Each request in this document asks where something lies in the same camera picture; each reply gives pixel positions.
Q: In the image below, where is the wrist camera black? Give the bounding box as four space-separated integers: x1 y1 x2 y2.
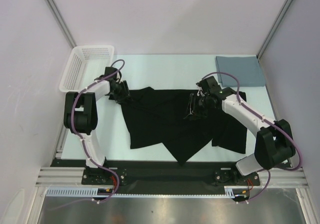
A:
196 76 221 95
94 66 122 83

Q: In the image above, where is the aluminium corner post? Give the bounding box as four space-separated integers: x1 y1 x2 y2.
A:
256 0 294 60
44 0 77 48

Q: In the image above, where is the white slotted cable duct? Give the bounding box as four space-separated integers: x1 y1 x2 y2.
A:
46 187 248 199

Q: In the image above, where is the black t shirt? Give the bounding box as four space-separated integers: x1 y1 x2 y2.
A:
121 87 247 166

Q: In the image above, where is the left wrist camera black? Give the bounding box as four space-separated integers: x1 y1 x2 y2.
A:
94 66 122 83

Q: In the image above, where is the aluminium frame rail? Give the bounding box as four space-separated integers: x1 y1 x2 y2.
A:
35 167 309 188

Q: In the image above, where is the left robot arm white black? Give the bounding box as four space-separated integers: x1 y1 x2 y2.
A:
63 79 131 184

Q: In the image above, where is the left aluminium corner post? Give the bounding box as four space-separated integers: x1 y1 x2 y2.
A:
44 0 77 48

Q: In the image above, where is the right aluminium corner post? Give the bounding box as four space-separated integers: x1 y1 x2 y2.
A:
256 0 294 60

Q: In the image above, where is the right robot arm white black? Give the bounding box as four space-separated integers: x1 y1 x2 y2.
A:
186 87 298 185

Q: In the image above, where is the folded grey-blue t shirt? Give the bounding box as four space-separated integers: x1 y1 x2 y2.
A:
215 56 266 87

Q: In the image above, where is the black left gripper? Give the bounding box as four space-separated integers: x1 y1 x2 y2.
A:
110 80 133 104

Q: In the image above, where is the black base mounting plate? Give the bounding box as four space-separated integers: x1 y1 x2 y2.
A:
50 159 284 196

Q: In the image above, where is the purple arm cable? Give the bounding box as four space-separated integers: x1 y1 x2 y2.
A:
201 71 304 205
69 59 126 205

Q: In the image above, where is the white plastic basket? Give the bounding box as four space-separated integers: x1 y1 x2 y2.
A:
59 45 115 93

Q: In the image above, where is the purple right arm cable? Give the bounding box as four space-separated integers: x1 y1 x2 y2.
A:
201 71 304 205

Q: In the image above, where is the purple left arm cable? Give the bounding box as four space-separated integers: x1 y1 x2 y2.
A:
69 59 126 205

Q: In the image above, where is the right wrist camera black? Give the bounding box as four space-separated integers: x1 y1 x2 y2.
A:
196 76 221 95

